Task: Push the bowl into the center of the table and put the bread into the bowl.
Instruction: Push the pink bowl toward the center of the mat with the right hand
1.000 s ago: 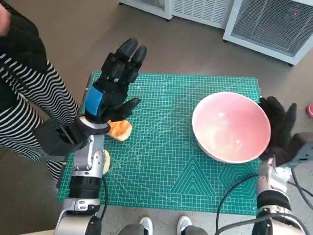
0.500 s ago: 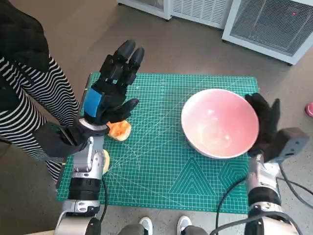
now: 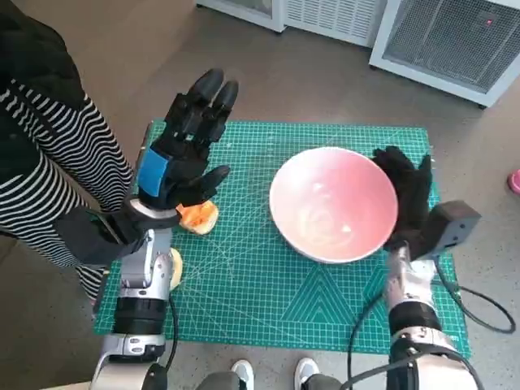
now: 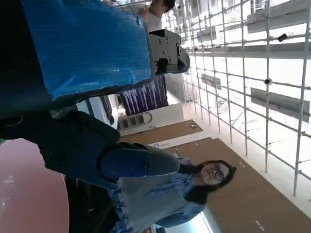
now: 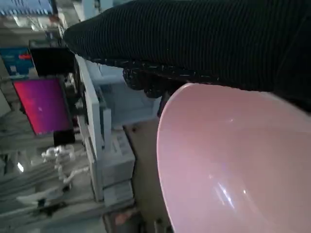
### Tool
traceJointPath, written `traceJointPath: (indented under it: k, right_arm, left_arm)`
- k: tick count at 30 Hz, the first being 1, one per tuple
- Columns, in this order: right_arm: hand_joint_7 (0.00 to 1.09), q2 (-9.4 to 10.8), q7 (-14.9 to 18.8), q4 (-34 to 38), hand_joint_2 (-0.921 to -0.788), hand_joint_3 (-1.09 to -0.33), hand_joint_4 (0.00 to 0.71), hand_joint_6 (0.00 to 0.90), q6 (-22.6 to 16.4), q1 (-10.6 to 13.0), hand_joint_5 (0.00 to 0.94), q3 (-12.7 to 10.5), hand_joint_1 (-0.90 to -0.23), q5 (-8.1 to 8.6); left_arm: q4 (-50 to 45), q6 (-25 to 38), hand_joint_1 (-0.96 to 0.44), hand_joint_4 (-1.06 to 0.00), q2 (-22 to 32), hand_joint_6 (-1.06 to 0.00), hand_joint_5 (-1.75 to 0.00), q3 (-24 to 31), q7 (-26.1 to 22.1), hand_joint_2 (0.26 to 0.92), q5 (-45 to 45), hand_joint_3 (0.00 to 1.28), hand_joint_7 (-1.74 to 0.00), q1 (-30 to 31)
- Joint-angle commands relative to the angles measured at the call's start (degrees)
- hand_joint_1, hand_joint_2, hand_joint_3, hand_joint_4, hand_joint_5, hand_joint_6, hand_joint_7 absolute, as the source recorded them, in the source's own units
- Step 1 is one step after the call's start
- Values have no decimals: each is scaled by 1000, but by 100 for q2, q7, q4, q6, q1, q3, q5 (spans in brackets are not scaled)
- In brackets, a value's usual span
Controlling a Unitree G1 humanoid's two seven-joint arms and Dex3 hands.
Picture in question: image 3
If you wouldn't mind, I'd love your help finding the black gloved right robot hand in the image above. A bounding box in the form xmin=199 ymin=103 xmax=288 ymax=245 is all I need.
xmin=371 ymin=145 xmax=433 ymax=248

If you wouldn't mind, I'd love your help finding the bare left hand blue tape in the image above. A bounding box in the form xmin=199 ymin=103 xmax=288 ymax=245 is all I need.
xmin=135 ymin=68 xmax=240 ymax=210

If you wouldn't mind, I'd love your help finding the orange striped toy bread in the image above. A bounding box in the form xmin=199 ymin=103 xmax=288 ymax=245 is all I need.
xmin=175 ymin=199 xmax=220 ymax=236

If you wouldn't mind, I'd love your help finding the pink bowl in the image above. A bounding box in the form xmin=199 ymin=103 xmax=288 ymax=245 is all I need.
xmin=268 ymin=146 xmax=399 ymax=264

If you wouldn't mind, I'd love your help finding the pale round toy bread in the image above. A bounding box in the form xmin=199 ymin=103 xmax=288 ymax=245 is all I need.
xmin=168 ymin=247 xmax=185 ymax=292

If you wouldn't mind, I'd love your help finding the person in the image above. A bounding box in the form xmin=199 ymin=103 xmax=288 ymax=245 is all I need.
xmin=197 ymin=357 xmax=342 ymax=390
xmin=0 ymin=11 xmax=135 ymax=302

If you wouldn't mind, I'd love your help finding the green cutting mat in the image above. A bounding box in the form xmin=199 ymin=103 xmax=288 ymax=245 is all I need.
xmin=93 ymin=119 xmax=472 ymax=359

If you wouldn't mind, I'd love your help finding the white appliance with grey grille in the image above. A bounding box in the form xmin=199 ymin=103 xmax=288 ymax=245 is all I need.
xmin=368 ymin=0 xmax=520 ymax=110

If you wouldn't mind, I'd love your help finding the white appliance with louvred vent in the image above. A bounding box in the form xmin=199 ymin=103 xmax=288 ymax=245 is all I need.
xmin=195 ymin=0 xmax=391 ymax=49

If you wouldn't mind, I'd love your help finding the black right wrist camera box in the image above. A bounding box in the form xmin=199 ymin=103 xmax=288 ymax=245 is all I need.
xmin=414 ymin=199 xmax=483 ymax=261

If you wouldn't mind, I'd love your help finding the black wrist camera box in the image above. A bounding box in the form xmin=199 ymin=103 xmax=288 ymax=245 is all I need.
xmin=414 ymin=199 xmax=483 ymax=261
xmin=52 ymin=207 xmax=145 ymax=271

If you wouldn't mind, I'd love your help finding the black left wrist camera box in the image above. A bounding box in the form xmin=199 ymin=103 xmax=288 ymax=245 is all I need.
xmin=52 ymin=207 xmax=145 ymax=271

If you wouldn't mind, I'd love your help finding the black right camera cable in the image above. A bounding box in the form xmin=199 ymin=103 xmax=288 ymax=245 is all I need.
xmin=434 ymin=259 xmax=514 ymax=335

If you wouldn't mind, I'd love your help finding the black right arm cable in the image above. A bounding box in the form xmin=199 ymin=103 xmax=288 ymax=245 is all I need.
xmin=347 ymin=290 xmax=391 ymax=390

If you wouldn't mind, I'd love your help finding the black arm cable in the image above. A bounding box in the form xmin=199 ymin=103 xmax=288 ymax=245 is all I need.
xmin=347 ymin=290 xmax=391 ymax=390
xmin=160 ymin=298 xmax=180 ymax=390

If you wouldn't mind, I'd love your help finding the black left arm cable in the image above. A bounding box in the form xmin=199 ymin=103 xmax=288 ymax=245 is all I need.
xmin=160 ymin=298 xmax=180 ymax=390

